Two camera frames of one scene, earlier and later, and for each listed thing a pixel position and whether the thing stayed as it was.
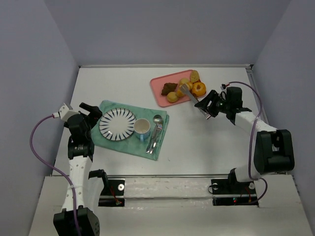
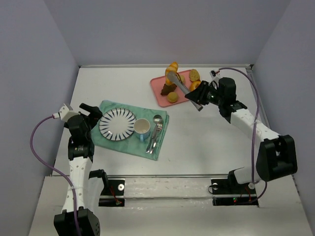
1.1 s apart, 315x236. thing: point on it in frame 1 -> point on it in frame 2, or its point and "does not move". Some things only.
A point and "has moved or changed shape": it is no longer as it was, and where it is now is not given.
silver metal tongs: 188,92 has moved or changed shape
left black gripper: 89,114 does not move
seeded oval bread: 194,76 does not move
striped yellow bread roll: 178,92 -> 173,66
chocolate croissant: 168,87 does not move
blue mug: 141,129 does not move
